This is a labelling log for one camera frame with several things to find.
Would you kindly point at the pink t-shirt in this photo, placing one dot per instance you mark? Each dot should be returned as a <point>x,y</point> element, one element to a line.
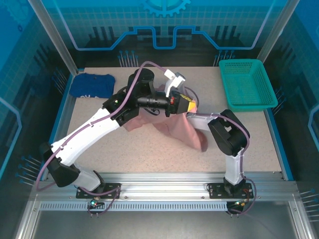
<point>174,132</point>

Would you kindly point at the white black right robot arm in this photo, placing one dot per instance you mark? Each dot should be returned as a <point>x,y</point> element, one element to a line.
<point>234,166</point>

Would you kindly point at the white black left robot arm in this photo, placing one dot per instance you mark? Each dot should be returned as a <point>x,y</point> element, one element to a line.
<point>82,134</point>

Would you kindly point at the blue folded t-shirt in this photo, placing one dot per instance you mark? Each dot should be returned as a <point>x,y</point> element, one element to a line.
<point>89,84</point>

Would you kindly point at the teal plastic mesh basket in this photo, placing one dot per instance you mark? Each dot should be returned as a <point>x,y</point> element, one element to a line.
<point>246,82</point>

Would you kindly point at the grey metal shelf plate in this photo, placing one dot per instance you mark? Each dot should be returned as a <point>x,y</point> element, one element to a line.
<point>162,226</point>

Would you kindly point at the aluminium side profile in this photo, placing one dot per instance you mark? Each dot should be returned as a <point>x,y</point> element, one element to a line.
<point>300,221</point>
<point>27,221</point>

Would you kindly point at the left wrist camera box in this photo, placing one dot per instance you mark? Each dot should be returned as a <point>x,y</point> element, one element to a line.
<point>174,79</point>

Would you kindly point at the aluminium rail beam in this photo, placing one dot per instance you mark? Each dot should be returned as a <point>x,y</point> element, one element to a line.
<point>162,189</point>

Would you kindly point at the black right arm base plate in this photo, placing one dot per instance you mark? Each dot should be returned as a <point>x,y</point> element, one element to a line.
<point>216,193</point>

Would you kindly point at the aluminium frame post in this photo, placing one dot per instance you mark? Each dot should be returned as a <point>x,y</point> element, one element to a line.
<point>55,37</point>
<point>279,25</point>

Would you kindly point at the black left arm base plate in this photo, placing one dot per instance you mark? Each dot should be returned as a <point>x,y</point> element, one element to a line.
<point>81,195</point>

